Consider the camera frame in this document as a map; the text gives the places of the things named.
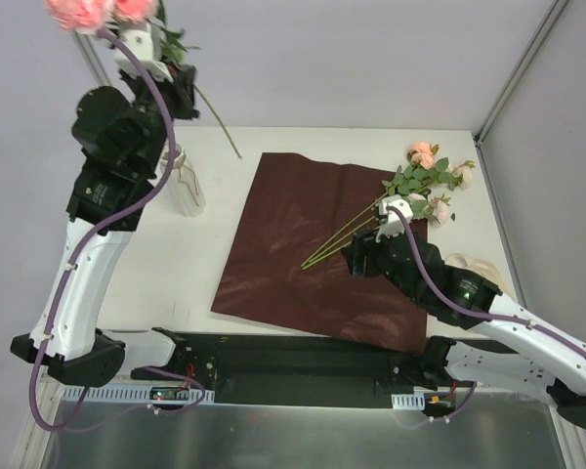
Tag dark red wrapping paper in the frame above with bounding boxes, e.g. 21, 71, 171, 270
211, 152, 427, 353

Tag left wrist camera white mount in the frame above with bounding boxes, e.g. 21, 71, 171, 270
118, 21, 172, 82

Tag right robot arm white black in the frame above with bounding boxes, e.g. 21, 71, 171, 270
342, 232, 586, 430

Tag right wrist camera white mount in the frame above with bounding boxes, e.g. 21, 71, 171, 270
375, 194, 413, 243

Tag right aluminium frame post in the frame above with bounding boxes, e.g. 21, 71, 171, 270
474, 0, 572, 148

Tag left white cable duct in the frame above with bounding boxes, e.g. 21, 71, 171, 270
85, 384, 215, 405

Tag right white cable duct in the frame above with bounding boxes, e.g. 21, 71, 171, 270
391, 390, 426, 411

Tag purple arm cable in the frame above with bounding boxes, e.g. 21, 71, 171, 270
28, 28, 209, 434
385, 204, 586, 431

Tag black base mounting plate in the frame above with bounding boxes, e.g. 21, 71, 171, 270
162, 330, 456, 408

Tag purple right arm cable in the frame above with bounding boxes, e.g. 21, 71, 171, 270
385, 204, 586, 431

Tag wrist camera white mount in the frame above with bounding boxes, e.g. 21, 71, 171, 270
375, 194, 413, 243
118, 21, 172, 82

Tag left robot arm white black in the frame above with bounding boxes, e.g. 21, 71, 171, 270
10, 72, 168, 387

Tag white cable duct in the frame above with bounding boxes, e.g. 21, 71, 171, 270
85, 384, 215, 405
391, 390, 426, 411

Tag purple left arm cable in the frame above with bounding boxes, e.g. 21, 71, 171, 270
28, 28, 209, 434

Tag beige ceramic vase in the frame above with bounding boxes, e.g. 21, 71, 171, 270
160, 144, 206, 217

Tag right side aluminium rail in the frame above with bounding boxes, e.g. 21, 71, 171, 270
473, 141, 528, 304

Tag pink flower bouquet green leaves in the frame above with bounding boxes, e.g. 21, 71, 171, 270
301, 142, 476, 270

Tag cream printed ribbon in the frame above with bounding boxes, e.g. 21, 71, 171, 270
445, 253, 506, 292

